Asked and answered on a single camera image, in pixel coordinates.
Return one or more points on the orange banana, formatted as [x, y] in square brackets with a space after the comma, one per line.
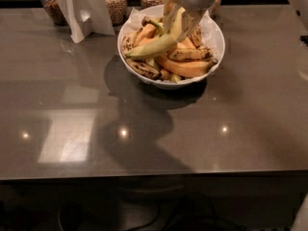
[186, 69]
[149, 32]

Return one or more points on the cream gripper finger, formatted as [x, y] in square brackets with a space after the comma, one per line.
[188, 21]
[171, 7]

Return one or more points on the spotted banana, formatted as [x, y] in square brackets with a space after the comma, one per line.
[196, 36]
[189, 54]
[142, 68]

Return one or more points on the white paper bowl liner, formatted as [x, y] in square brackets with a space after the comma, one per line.
[212, 37]

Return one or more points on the white ceramic bowl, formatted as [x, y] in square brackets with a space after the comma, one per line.
[158, 23]

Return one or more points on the white folded paper stand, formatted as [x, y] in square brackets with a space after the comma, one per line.
[85, 17]

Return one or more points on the spotted banana front left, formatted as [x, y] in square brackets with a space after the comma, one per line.
[142, 68]

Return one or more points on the orange banana front right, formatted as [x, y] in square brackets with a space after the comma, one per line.
[186, 69]

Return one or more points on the glass jar of grains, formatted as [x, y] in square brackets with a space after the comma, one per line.
[117, 10]

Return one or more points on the green-yellow banana with sticker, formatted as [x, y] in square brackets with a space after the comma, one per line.
[162, 44]

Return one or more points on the spotted banana at back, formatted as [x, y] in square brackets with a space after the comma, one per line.
[196, 36]

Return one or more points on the spotted banana centre right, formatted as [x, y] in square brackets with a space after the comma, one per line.
[189, 54]

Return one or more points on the glass jar far right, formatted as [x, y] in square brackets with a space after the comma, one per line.
[214, 9]

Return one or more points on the orange banana at left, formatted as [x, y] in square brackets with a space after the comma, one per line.
[149, 32]

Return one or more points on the glass jar far left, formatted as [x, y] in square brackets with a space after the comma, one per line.
[53, 10]

